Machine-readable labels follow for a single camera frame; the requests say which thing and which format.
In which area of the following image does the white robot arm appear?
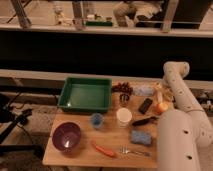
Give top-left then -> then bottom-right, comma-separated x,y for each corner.
157,62 -> 213,171

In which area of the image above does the green plastic tray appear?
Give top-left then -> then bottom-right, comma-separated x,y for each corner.
57,77 -> 112,113

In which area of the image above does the yellow banana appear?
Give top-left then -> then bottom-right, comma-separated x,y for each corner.
154,83 -> 173,103

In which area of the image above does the dark grape bunch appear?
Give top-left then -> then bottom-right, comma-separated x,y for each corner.
112,82 -> 133,95

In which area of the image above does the small metal cup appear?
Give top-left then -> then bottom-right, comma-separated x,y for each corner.
119,93 -> 130,106

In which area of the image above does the white paper cup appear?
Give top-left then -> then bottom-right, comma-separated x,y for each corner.
116,108 -> 132,127

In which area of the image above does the blue plastic cup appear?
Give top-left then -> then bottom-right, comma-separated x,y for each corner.
90,113 -> 104,129

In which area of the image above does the clear plastic bag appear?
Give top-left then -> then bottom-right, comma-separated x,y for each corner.
133,86 -> 155,97

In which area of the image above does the black rectangular block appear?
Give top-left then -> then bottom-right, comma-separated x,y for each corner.
138,98 -> 153,114

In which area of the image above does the red yellow apple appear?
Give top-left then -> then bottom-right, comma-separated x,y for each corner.
155,102 -> 169,115

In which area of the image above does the blue sponge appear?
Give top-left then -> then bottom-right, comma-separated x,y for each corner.
131,130 -> 152,146

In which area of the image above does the purple bowl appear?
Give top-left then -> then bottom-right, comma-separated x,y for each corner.
52,122 -> 81,152

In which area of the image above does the silver fork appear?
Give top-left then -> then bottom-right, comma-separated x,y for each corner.
120,147 -> 150,157

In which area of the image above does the black tripod stand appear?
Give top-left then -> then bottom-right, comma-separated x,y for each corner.
0,93 -> 44,158

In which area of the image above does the black handled brush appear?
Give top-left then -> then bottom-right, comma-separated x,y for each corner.
132,116 -> 158,126

